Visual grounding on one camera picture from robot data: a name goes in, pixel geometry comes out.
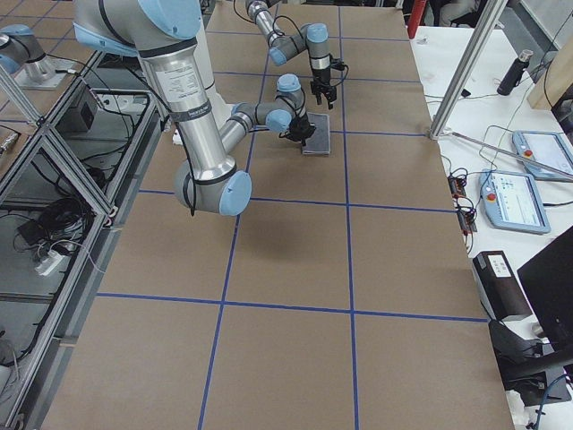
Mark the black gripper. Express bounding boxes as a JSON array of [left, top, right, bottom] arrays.
[[311, 78, 337, 109], [281, 114, 316, 144]]

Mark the pink and grey towel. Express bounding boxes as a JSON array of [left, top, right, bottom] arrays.
[[301, 112, 331, 156]]

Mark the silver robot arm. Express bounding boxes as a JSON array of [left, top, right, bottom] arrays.
[[73, 1, 316, 216], [234, 1, 347, 109]]

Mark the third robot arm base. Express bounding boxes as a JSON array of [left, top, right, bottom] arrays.
[[1, 24, 64, 90]]

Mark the red cylinder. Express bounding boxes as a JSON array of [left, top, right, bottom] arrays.
[[406, 0, 427, 39]]

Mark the black water bottle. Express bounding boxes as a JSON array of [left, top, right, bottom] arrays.
[[497, 49, 534, 96]]

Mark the near blue teach pendant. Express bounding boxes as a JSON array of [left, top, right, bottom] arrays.
[[479, 170, 552, 235]]

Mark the blue teach pendant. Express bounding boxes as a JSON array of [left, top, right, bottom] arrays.
[[512, 131, 572, 175], [479, 170, 552, 235]]

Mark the far blue teach pendant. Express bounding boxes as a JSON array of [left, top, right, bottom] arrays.
[[512, 131, 572, 175]]

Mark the black rectangular box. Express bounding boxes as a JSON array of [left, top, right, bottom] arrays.
[[472, 251, 533, 322]]

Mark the white power strip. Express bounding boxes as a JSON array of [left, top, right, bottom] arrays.
[[35, 250, 64, 277]]

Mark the black monitor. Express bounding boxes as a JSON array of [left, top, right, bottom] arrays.
[[489, 229, 572, 385]]

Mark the circuit board with wires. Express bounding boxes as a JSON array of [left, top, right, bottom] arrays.
[[448, 175, 477, 237]]

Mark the aluminium frame post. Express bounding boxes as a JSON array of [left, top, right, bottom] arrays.
[[428, 0, 507, 140]]

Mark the aluminium frame rack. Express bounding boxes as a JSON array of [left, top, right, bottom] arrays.
[[1, 54, 160, 429]]

